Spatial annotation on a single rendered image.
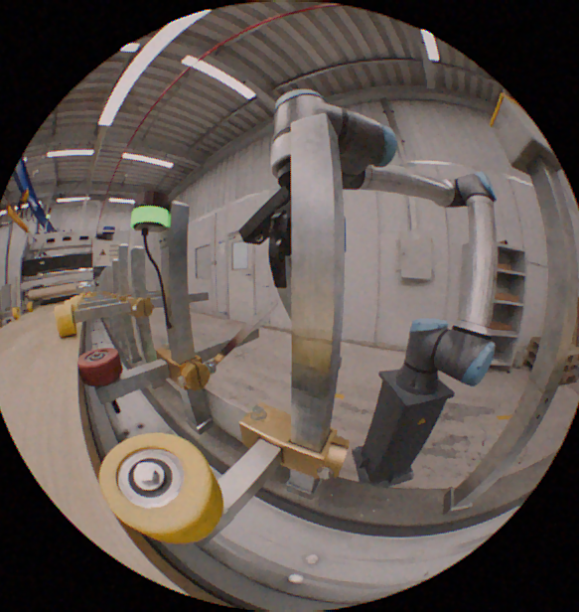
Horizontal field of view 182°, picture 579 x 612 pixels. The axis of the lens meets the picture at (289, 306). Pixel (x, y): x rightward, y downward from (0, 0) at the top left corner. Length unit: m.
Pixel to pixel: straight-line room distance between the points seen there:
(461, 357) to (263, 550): 0.64
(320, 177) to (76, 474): 0.28
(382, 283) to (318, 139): 2.57
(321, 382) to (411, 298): 2.59
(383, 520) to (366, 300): 2.60
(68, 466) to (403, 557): 0.43
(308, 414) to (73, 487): 0.21
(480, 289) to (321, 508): 0.65
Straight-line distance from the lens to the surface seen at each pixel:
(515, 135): 0.27
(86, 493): 0.16
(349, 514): 0.33
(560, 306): 0.24
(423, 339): 0.70
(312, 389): 0.16
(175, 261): 0.31
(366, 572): 0.41
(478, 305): 0.65
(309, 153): 0.17
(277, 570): 0.39
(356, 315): 2.79
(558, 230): 0.24
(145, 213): 0.30
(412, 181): 0.62
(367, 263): 2.72
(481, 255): 0.68
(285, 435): 0.23
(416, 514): 0.36
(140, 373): 0.36
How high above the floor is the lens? 1.01
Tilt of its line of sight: 9 degrees down
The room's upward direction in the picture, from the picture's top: straight up
